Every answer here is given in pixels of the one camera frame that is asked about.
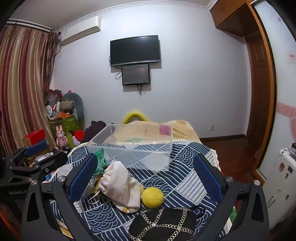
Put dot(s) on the pink bunny toy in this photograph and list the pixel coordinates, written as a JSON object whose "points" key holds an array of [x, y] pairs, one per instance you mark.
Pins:
{"points": [[61, 138]]}

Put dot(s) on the white suitcase with stickers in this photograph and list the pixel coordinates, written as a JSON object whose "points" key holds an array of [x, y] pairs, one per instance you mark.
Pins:
{"points": [[281, 180]]}

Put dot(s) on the small black wall monitor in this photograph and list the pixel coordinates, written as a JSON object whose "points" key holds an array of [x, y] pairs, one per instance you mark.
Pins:
{"points": [[136, 74]]}

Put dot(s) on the black wall television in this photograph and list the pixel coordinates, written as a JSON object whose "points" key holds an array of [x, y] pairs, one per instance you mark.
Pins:
{"points": [[135, 49]]}

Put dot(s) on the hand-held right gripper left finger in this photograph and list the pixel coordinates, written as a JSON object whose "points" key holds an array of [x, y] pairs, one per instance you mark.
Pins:
{"points": [[83, 179]]}

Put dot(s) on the red cloth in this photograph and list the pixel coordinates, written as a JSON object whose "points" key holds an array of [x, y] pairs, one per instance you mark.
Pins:
{"points": [[80, 134]]}

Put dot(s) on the white air conditioner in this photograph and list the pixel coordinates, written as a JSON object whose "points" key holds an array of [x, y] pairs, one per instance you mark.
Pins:
{"points": [[78, 29]]}

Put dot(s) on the striped brown curtain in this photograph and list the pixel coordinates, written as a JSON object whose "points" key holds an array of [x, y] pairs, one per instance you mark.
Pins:
{"points": [[20, 88]]}

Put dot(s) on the clear plastic storage box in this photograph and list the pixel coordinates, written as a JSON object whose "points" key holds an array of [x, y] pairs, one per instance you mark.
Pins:
{"points": [[138, 157]]}

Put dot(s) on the blue wave patterned cloth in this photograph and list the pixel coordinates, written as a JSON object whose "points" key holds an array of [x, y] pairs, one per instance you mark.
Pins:
{"points": [[182, 185]]}

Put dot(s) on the white curtain rail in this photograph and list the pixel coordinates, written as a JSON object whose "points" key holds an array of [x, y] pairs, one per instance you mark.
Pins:
{"points": [[27, 25]]}

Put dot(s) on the pink card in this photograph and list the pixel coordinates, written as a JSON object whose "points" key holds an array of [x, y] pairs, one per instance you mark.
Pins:
{"points": [[165, 130]]}

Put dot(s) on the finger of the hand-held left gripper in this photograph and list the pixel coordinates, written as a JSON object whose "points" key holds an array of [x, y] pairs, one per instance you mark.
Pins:
{"points": [[57, 158], [35, 148]]}

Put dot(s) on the red and white wall sticker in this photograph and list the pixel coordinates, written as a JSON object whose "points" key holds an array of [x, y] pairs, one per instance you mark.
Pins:
{"points": [[291, 58]]}

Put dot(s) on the red box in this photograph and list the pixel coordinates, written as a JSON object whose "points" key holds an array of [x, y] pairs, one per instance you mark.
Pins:
{"points": [[34, 136]]}

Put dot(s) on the dark clothes pile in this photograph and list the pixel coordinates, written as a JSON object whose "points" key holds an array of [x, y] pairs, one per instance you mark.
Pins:
{"points": [[97, 129]]}

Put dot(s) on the wooden door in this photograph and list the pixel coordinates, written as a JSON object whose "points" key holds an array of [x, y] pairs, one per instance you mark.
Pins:
{"points": [[260, 104]]}

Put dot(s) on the yellow blanket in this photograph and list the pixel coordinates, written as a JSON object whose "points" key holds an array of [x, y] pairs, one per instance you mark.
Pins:
{"points": [[185, 132]]}

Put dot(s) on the white wall socket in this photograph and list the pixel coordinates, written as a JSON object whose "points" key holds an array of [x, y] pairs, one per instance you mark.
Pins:
{"points": [[212, 127]]}

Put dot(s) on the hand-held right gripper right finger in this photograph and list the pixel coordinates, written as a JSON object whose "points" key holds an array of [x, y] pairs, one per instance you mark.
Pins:
{"points": [[207, 180]]}

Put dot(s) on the wooden overhead cabinet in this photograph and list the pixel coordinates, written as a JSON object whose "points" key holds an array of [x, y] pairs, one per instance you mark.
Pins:
{"points": [[231, 16]]}

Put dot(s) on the grey plush toy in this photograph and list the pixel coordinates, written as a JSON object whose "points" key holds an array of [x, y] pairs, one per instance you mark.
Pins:
{"points": [[78, 102]]}

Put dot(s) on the green knitted cloth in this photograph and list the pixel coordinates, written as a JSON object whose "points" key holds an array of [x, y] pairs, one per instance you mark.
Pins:
{"points": [[100, 160]]}

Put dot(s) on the pink wall decal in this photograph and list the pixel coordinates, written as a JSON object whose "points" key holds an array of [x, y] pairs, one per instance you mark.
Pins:
{"points": [[288, 115]]}

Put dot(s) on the green patterned bag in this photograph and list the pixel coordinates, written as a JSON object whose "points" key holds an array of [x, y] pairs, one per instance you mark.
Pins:
{"points": [[69, 124]]}

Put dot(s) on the yellow felt ball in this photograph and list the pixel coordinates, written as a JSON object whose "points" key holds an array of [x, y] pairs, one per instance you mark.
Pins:
{"points": [[152, 197]]}

